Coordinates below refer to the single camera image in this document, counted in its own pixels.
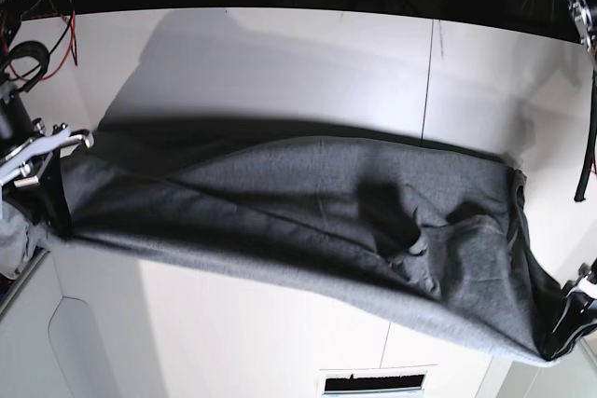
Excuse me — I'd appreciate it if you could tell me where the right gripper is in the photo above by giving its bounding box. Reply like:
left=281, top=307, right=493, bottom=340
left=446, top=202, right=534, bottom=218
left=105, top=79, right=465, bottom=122
left=1, top=85, right=94, bottom=236

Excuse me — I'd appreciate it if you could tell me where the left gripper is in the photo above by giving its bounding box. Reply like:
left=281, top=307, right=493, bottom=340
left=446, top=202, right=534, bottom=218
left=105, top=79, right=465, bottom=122
left=540, top=260, right=597, bottom=361

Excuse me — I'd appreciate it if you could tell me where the dark grey t-shirt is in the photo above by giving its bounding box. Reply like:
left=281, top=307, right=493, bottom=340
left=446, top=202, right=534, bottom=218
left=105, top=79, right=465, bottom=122
left=61, top=125, right=560, bottom=352

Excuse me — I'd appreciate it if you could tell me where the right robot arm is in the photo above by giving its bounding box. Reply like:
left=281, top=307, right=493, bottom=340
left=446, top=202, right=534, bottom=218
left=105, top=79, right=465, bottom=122
left=1, top=0, right=94, bottom=235

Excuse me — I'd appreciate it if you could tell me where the light grey clothes pile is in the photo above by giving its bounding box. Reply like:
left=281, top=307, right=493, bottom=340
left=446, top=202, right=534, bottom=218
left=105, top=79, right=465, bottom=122
left=1, top=201, right=45, bottom=280

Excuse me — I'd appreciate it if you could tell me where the right white bin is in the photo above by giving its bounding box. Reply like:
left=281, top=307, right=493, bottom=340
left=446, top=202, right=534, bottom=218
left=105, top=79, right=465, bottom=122
left=474, top=291, right=597, bottom=398

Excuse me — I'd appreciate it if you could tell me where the white bin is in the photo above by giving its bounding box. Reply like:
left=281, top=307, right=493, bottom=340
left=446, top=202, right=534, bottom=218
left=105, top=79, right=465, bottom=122
left=474, top=291, right=597, bottom=398
left=1, top=252, right=120, bottom=398

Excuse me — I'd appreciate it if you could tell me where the left white bin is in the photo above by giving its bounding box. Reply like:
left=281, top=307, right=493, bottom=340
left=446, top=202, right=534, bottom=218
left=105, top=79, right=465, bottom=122
left=1, top=252, right=120, bottom=398

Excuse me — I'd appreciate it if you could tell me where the white table cable slot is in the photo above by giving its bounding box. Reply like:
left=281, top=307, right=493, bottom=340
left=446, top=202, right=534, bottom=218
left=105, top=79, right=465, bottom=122
left=317, top=365, right=432, bottom=398

